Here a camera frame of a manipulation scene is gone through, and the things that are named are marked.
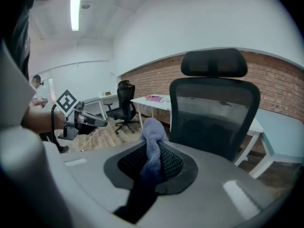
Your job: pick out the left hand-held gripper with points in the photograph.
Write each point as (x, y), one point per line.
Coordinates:
(70, 108)

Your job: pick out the long ceiling light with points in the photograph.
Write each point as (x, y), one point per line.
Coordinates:
(75, 11)

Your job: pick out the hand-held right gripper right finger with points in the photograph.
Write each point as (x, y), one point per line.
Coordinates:
(209, 193)

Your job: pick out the small brown box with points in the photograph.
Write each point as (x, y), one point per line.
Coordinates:
(107, 93)

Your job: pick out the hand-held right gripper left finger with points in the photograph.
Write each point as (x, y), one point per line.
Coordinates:
(95, 174)

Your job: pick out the person's black shirt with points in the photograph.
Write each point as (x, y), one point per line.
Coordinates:
(19, 44)

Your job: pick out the light blue table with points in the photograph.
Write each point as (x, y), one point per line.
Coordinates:
(280, 136)

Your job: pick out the white desk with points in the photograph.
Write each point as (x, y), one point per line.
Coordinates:
(95, 101)

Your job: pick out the white table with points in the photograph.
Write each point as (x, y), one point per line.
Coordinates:
(161, 104)

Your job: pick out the pink cloth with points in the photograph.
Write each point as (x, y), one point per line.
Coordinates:
(154, 98)

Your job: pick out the blue cloth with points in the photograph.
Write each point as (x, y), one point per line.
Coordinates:
(154, 132)

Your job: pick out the person's left forearm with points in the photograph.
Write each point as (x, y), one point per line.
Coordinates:
(42, 120)

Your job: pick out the large black mesh office chair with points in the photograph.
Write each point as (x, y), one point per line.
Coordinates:
(213, 103)

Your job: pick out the round ceiling fixture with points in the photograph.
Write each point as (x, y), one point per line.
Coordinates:
(86, 6)

